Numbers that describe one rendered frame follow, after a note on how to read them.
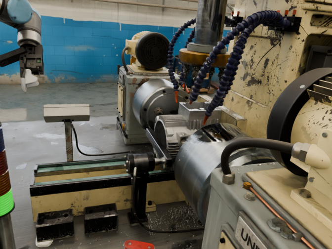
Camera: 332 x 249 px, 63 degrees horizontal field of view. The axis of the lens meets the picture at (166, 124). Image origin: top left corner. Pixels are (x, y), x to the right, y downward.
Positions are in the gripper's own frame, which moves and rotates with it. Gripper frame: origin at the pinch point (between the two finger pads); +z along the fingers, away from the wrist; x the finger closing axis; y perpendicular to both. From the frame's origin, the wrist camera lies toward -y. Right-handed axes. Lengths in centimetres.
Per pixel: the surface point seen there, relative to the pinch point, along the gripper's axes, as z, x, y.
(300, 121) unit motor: 43, -77, 51
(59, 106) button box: 9.1, -3.6, 13.4
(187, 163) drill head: 42, -44, 46
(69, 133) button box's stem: 17.8, 3.7, 16.6
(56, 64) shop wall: -273, 439, -16
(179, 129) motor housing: 28, -26, 52
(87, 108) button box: 10.4, -3.6, 23.6
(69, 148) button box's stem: 23.3, 8.3, 16.2
